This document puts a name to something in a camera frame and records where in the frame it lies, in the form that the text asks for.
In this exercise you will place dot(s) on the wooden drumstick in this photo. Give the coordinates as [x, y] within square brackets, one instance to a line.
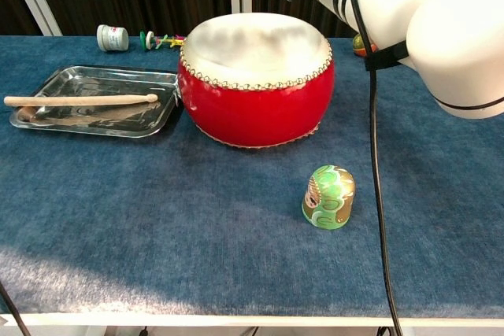
[78, 100]

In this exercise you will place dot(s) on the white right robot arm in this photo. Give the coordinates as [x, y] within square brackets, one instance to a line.
[453, 37]

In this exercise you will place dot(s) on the red drum with white skin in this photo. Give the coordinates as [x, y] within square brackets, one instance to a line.
[256, 108]

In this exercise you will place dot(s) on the small white jar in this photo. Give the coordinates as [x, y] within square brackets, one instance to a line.
[112, 38]

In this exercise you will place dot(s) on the green and orange ball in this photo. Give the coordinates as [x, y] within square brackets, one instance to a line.
[357, 46]

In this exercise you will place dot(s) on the colourful feather shuttlecock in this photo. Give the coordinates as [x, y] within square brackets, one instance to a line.
[150, 40]

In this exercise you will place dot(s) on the silver metal tray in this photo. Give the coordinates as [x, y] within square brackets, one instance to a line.
[98, 123]

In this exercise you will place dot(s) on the green gold nesting doll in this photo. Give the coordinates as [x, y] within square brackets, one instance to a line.
[328, 198]

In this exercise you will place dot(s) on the blue table cloth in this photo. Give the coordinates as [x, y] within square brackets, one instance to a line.
[197, 233]

